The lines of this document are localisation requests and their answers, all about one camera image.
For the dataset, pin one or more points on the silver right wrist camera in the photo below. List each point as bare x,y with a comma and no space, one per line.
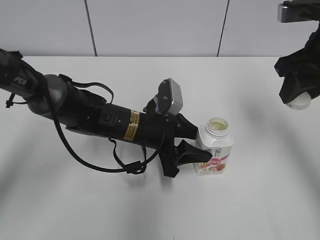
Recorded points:
290,11

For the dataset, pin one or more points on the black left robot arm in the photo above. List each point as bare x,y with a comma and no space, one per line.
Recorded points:
70,105

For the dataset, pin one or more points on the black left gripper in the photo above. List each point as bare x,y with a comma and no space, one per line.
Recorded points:
159,130

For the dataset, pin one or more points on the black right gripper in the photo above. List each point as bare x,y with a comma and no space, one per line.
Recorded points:
293,67

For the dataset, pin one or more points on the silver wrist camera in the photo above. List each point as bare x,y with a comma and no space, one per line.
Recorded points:
290,11
169,98

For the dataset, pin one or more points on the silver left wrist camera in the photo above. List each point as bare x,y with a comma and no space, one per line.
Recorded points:
169,98

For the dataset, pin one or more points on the white plastic screw cap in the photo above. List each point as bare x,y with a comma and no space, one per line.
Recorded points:
301,102

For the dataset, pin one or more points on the white yili changqing yogurt bottle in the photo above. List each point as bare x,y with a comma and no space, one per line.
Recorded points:
214,137

